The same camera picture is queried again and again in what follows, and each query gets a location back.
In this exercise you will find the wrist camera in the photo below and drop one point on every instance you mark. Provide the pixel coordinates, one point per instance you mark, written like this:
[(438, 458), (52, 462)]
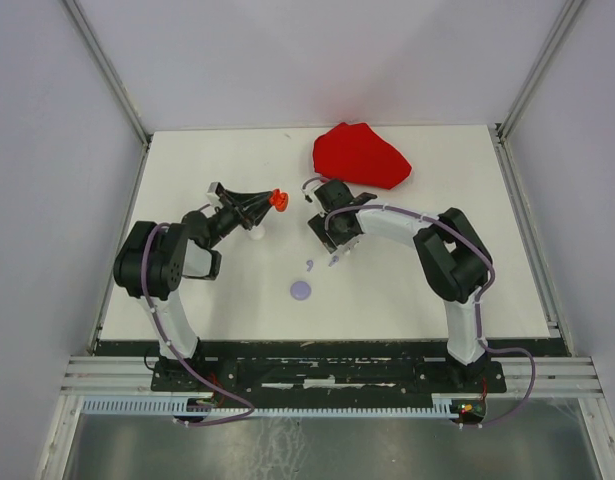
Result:
[(215, 193), (308, 190)]

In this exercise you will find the left aluminium frame post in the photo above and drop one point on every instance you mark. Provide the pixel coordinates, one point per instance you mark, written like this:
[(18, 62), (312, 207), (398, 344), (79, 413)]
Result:
[(93, 45)]

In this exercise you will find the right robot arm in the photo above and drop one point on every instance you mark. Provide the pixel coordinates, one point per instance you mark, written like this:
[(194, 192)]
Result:
[(455, 262)]

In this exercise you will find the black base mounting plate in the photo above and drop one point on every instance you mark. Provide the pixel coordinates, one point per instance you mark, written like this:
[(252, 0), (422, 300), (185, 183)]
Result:
[(238, 366)]

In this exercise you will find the orange earbud charging case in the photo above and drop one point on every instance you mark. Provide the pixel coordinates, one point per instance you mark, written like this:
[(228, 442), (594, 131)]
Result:
[(279, 200)]

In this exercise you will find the right aluminium frame post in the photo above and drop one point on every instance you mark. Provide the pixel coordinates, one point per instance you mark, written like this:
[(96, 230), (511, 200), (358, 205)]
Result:
[(557, 36)]

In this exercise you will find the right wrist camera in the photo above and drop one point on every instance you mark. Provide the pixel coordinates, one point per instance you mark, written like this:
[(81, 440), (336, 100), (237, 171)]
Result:
[(308, 190)]

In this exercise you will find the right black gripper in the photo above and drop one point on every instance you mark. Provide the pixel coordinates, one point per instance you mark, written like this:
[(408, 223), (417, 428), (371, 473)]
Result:
[(318, 225)]

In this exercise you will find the red cloth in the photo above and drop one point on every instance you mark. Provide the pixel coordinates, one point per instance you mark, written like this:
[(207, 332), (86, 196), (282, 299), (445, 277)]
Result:
[(355, 153)]

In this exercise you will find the white earbud charging case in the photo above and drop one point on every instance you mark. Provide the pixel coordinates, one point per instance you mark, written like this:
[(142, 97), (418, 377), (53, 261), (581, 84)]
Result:
[(257, 233)]

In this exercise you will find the purple earbud charging case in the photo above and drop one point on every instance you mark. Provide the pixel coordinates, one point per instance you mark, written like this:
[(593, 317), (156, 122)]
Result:
[(300, 290)]

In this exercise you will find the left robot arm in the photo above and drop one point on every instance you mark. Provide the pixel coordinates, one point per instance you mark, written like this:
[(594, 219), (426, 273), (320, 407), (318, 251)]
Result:
[(155, 258)]

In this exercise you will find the aluminium frame rail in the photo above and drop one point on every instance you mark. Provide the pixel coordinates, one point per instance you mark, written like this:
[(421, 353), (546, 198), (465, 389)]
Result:
[(513, 377)]

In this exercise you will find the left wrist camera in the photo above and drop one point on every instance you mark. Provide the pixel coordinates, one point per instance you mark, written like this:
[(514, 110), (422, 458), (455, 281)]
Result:
[(215, 193)]

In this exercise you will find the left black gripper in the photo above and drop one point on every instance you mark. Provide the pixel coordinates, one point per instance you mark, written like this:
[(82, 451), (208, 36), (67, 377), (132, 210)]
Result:
[(255, 206)]

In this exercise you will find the aluminium frame post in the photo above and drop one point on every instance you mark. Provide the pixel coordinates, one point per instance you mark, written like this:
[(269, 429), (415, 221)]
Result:
[(93, 45), (557, 36)]

